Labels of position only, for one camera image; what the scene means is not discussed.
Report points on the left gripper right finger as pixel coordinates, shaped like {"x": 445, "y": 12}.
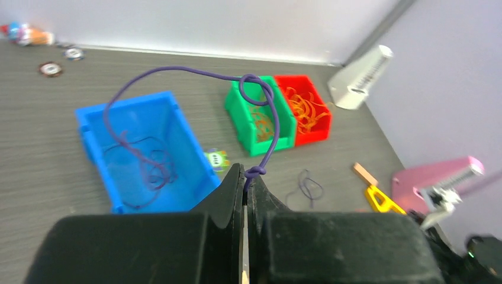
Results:
{"x": 288, "y": 246}

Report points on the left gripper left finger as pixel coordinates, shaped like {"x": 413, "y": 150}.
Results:
{"x": 203, "y": 245}

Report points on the blue plastic bin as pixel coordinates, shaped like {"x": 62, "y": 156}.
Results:
{"x": 147, "y": 156}

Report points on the green monster toy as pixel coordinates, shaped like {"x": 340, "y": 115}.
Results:
{"x": 218, "y": 159}

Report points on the pink metronome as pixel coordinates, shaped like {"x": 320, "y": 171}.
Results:
{"x": 455, "y": 174}

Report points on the wooden block right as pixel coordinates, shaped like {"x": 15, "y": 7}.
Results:
{"x": 365, "y": 176}

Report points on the yellow triangle block right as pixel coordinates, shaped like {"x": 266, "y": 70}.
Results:
{"x": 380, "y": 202}

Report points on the green plastic bin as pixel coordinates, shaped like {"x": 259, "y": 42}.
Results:
{"x": 255, "y": 124}

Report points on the red plastic bin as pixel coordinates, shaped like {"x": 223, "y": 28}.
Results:
{"x": 313, "y": 117}

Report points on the white metronome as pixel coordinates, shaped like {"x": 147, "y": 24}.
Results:
{"x": 349, "y": 87}

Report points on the blue poker chip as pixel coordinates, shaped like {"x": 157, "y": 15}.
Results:
{"x": 74, "y": 54}

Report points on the brown poker chip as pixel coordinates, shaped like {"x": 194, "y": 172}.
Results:
{"x": 50, "y": 69}

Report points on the small figurine toy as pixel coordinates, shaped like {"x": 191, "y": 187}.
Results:
{"x": 26, "y": 35}

